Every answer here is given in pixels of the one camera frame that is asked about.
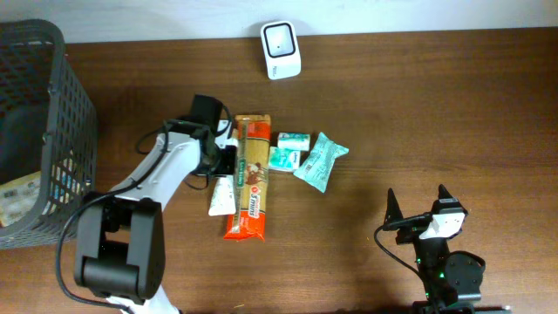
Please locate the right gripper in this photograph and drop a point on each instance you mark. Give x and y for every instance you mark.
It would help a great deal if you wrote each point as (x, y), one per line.
(392, 212)

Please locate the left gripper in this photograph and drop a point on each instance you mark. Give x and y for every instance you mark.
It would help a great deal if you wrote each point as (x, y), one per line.
(224, 164)

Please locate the orange spaghetti packet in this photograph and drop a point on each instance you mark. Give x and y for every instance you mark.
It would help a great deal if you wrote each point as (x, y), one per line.
(251, 180)

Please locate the Kleenex tissue pack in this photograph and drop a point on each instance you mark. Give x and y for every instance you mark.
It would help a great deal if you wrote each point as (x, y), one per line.
(294, 141)
(283, 159)

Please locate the white tube with bamboo print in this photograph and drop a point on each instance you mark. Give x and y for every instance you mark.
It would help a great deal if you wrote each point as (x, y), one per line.
(223, 197)

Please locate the green wet wipes pack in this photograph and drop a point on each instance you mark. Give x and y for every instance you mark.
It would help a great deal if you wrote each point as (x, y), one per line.
(317, 167)

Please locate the cream snack bag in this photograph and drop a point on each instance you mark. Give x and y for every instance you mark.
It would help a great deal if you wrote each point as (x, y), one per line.
(18, 197)

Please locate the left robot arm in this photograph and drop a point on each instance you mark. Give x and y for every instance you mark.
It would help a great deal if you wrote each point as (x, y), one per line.
(120, 255)

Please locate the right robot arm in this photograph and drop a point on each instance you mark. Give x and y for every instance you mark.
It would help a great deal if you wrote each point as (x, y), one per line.
(451, 279)

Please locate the white barcode scanner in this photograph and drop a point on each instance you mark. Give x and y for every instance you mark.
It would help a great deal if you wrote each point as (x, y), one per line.
(281, 50)

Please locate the grey plastic mesh basket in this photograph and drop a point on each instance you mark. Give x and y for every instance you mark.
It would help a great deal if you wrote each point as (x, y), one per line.
(49, 128)

